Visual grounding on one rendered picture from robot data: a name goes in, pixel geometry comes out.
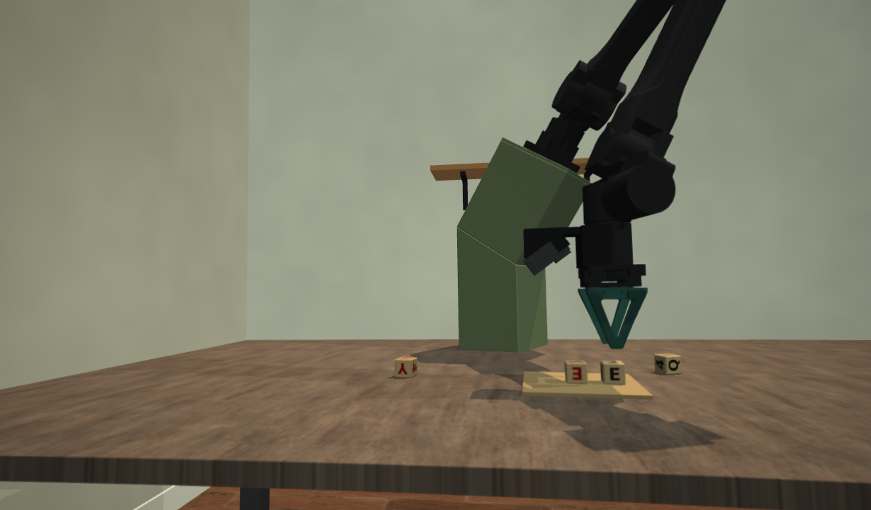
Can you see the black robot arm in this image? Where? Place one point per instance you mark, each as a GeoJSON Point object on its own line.
{"type": "Point", "coordinates": [625, 192]}

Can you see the light orange mat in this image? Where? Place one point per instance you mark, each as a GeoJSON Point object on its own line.
{"type": "Point", "coordinates": [555, 385]}

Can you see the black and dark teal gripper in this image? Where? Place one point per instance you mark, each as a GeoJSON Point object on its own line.
{"type": "Point", "coordinates": [627, 276]}

